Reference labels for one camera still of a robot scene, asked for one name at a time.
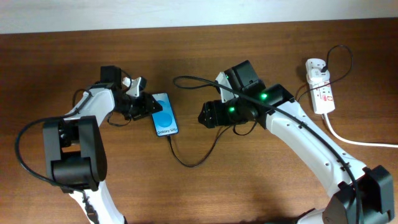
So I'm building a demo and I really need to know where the blue Galaxy smartphone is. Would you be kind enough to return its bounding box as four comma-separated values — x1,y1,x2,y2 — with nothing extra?
152,93,179,137

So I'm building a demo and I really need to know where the black USB charging cable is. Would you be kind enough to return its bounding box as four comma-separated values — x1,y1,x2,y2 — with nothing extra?
166,44,354,169

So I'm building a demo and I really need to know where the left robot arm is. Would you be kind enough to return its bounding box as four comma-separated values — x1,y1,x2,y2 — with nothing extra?
43,65,162,223

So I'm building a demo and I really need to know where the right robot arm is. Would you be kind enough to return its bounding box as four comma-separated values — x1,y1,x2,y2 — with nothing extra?
198,61,395,224

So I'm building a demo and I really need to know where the white USB charger adapter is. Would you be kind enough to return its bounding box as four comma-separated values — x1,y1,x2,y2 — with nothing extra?
307,68,330,84

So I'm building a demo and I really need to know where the white power strip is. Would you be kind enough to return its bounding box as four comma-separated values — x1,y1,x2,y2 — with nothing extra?
305,58,335,114

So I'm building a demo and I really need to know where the white power strip cord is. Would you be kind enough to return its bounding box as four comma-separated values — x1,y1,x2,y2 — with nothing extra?
322,113,398,149

